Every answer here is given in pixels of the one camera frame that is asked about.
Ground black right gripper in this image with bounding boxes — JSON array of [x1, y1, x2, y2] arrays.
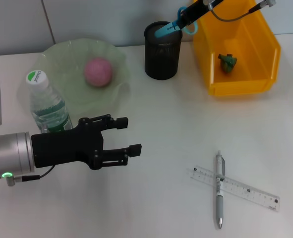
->
[[179, 0, 224, 27]]

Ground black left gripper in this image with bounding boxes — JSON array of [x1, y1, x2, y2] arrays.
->
[[31, 114, 143, 171]]

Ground blue sheathed scissors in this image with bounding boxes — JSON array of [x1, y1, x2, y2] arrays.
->
[[154, 6, 199, 38]]

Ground green plastic wrapper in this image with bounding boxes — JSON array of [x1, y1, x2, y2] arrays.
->
[[218, 53, 238, 74]]

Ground pink peach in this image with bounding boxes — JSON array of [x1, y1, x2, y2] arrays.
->
[[84, 57, 114, 88]]

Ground clear green-label water bottle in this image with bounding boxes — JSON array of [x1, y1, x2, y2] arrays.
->
[[25, 70, 74, 134]]

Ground transparent plastic ruler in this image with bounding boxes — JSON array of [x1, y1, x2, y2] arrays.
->
[[190, 167, 281, 212]]

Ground black mesh pen holder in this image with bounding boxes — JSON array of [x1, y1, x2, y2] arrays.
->
[[144, 21, 183, 80]]

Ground pale green glass fruit plate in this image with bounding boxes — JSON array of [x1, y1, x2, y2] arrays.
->
[[18, 38, 133, 117]]

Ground grey retractable pen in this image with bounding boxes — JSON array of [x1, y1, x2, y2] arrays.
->
[[214, 150, 226, 229]]

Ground yellow plastic bin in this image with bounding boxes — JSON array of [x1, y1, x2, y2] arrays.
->
[[192, 0, 282, 97]]

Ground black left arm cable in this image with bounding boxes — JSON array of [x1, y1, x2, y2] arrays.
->
[[6, 165, 55, 187]]

